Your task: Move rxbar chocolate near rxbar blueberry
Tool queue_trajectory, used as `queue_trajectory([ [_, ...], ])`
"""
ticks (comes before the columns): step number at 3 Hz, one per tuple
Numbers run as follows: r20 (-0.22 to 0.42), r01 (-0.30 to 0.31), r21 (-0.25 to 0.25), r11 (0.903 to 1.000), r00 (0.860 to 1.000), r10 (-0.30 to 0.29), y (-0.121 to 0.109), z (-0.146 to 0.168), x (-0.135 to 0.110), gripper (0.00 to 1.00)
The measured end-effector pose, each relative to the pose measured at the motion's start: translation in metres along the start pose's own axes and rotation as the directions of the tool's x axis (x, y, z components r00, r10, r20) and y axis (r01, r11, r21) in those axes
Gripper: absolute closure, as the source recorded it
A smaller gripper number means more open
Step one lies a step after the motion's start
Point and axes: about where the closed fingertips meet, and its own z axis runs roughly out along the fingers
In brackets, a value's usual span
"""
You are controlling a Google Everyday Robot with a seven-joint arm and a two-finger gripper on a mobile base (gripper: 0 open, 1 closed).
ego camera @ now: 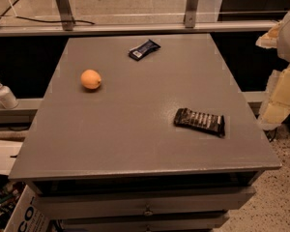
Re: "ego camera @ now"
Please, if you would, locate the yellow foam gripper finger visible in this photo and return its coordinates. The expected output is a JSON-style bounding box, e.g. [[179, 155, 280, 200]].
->
[[255, 22, 281, 49], [257, 64, 290, 131]]

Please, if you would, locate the black rxbar chocolate bar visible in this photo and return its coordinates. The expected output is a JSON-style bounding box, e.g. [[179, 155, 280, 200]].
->
[[174, 108, 225, 137]]

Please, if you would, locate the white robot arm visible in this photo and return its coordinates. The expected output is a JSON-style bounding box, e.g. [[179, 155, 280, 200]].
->
[[256, 11, 290, 131]]

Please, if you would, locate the blue rxbar blueberry bar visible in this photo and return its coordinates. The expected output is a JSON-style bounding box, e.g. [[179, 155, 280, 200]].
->
[[129, 40, 160, 61]]

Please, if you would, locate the top drawer with knob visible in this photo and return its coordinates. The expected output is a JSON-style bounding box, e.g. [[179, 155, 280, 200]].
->
[[35, 187, 255, 219]]

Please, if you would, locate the drawer with knob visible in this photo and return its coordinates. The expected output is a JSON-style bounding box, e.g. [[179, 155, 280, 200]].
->
[[35, 187, 255, 219], [63, 212, 229, 232]]

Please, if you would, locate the orange fruit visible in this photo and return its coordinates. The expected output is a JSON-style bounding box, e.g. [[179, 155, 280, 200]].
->
[[80, 70, 102, 90]]

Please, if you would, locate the grey drawer cabinet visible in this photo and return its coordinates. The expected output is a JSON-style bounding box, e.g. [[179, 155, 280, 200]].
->
[[8, 33, 283, 232]]

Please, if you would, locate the white pump bottle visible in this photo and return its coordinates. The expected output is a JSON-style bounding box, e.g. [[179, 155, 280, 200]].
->
[[0, 82, 18, 109]]

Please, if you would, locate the white cardboard box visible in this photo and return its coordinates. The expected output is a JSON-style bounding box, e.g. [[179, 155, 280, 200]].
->
[[4, 186, 49, 232]]

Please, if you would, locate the right metal bracket post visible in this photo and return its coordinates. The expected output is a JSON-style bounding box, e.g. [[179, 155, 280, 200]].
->
[[184, 0, 199, 28]]

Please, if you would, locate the metal bracket post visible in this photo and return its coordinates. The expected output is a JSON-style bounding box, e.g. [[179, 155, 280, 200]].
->
[[55, 0, 74, 31], [184, 0, 199, 28]]

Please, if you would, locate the metal rail frame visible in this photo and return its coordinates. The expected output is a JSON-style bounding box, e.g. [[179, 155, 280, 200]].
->
[[0, 20, 276, 37]]

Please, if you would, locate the left metal bracket post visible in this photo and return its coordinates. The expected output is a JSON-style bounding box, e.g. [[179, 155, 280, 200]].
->
[[55, 0, 74, 31]]

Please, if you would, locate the black cable on floor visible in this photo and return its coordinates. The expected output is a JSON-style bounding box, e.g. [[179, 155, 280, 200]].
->
[[0, 0, 96, 26]]

